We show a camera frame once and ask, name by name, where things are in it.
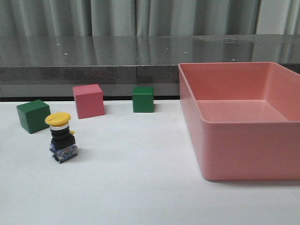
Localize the large green cube block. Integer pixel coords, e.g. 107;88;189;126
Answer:
16;99;51;134

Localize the grey speckled stone counter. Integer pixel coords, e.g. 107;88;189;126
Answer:
0;34;300;101

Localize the small green cube block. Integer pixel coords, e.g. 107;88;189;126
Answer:
132;87;154;113

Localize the pink plastic bin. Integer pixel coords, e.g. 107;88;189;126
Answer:
178;62;300;180

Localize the grey-green pleated curtain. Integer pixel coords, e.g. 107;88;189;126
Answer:
0;0;300;37

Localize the yellow mushroom push button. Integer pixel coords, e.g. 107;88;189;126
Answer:
45;112;78;163

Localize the pink cube block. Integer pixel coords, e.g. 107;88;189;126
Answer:
73;84;105;119

